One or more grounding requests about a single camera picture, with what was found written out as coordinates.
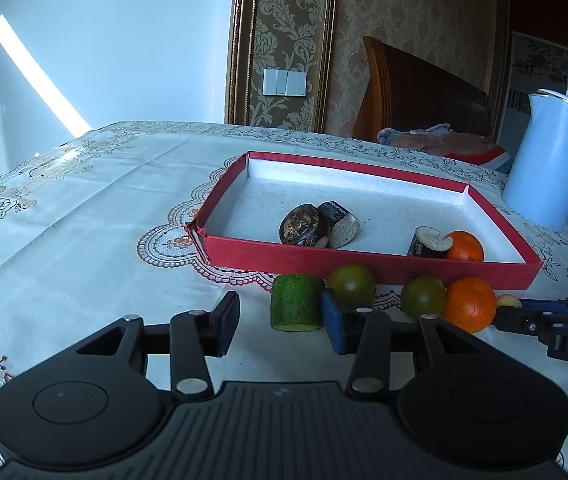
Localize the dark eggplant chunk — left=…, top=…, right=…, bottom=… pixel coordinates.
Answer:
left=317, top=200, right=360, bottom=248
left=407, top=226, right=453, bottom=259

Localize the light blue electric kettle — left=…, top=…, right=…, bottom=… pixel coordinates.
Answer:
left=503, top=89, right=568, bottom=232

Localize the pink patterned pillow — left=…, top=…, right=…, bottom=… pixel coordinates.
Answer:
left=377, top=124, right=512, bottom=174

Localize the red shallow box tray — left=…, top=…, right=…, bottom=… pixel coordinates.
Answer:
left=185, top=151, right=542, bottom=290

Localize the floral white tablecloth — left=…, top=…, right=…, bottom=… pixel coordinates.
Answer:
left=0, top=120, right=568, bottom=480

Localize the green cucumber chunk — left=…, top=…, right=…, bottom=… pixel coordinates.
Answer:
left=270, top=274, right=325, bottom=333

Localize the round dark brown fruit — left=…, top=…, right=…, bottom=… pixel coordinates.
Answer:
left=278, top=204, right=329, bottom=248

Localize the dark wooden wall frame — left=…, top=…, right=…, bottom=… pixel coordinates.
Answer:
left=225, top=0, right=336, bottom=132

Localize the small yellow longan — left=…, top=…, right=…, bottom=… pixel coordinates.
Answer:
left=495, top=294, right=522, bottom=309

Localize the small orange mandarin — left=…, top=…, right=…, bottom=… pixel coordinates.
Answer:
left=445, top=231, right=484, bottom=262

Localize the green tomato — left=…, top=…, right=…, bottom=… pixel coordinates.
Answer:
left=326, top=264, right=376, bottom=309
left=401, top=274, right=446, bottom=320

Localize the white wall switch panel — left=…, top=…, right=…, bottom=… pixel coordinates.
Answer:
left=262, top=68, right=307, bottom=98

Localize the patterned wardrobe door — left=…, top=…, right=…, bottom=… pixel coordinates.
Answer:
left=497, top=35, right=568, bottom=155

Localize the large orange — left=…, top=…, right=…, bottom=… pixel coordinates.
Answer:
left=442, top=276, right=497, bottom=334

